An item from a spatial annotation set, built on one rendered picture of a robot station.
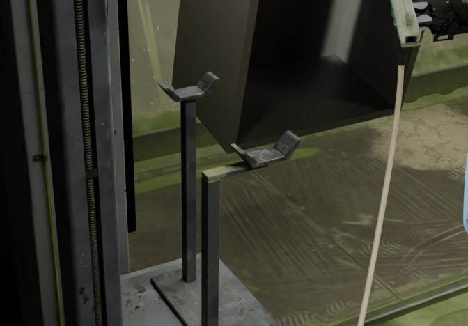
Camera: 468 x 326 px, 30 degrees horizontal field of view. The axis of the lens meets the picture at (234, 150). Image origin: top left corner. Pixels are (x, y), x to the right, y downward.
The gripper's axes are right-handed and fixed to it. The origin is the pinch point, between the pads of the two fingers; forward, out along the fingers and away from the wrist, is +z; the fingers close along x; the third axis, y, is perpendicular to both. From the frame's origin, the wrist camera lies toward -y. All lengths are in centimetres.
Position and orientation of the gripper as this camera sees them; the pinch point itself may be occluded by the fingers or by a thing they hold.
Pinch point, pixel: (398, 16)
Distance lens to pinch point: 228.5
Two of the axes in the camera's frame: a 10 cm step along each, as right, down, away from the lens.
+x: -0.6, -7.7, 6.3
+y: 1.0, 6.2, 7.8
